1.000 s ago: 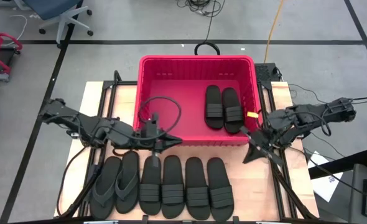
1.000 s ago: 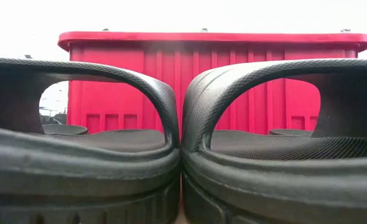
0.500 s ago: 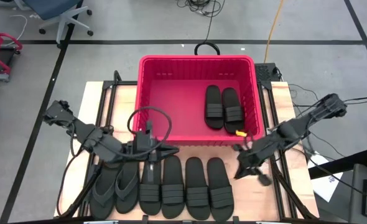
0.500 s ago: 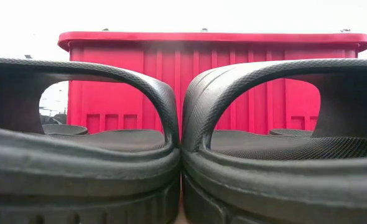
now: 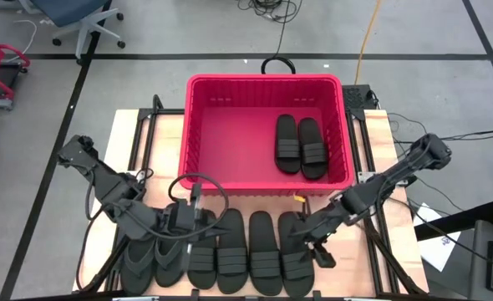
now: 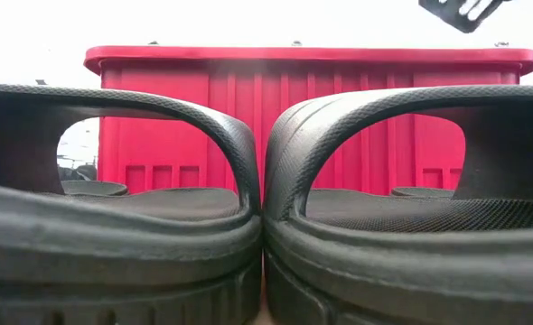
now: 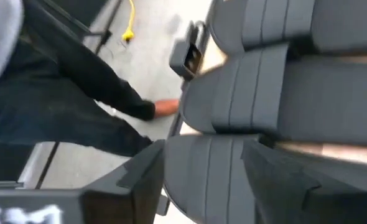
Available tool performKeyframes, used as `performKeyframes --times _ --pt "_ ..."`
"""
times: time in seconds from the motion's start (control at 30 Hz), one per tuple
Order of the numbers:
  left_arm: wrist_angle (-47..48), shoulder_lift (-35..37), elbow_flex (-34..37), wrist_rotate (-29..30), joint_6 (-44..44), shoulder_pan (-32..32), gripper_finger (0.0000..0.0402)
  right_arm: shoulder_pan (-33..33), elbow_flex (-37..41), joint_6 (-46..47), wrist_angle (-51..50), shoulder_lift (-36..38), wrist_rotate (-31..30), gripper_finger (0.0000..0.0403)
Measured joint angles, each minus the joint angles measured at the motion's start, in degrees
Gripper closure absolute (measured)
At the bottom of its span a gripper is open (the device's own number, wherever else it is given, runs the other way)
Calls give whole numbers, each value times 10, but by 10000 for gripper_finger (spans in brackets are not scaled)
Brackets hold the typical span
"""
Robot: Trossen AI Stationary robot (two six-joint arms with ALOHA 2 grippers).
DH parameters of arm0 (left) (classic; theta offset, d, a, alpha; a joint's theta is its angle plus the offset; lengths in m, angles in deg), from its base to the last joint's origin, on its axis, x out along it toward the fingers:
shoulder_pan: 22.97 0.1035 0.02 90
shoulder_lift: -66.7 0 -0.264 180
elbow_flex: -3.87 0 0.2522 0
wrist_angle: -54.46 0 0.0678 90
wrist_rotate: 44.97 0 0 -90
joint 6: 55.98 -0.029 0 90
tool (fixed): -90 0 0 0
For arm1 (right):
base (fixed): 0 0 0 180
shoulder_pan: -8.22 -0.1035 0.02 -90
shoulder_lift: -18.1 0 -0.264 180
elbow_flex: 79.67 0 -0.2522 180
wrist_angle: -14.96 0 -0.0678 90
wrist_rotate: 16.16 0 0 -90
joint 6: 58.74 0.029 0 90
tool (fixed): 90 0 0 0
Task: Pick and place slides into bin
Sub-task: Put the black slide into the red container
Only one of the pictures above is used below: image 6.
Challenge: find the black slide sandal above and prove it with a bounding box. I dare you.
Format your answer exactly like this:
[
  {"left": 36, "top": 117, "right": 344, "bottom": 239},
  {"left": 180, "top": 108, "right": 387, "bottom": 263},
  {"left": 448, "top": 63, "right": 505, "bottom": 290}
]
[
  {"left": 61, "top": 180, "right": 129, "bottom": 197},
  {"left": 0, "top": 82, "right": 263, "bottom": 325},
  {"left": 390, "top": 185, "right": 456, "bottom": 199},
  {"left": 262, "top": 84, "right": 533, "bottom": 325}
]

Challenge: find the red plastic bin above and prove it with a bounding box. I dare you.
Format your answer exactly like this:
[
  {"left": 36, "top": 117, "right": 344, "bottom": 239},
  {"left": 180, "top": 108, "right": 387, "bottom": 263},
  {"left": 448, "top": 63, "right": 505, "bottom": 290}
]
[{"left": 83, "top": 44, "right": 533, "bottom": 196}]

